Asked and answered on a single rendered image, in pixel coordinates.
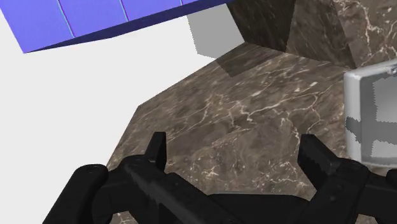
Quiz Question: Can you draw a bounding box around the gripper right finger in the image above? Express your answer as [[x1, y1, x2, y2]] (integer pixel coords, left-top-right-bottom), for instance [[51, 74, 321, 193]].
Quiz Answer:
[[296, 133, 397, 224]]

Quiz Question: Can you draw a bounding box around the grey metal sink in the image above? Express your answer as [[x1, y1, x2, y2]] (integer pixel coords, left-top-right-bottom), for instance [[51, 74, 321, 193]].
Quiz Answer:
[[343, 58, 397, 170]]

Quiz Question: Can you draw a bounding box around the blue panelled cabinet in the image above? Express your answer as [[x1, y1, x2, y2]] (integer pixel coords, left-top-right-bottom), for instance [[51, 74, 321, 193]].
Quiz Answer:
[[0, 0, 238, 54]]

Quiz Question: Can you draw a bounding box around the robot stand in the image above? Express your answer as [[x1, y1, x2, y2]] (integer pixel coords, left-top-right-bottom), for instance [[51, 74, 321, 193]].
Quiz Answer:
[[225, 0, 397, 69]]

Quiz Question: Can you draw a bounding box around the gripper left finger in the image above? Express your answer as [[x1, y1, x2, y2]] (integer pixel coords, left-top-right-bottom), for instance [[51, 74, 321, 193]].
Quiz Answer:
[[41, 131, 238, 224]]

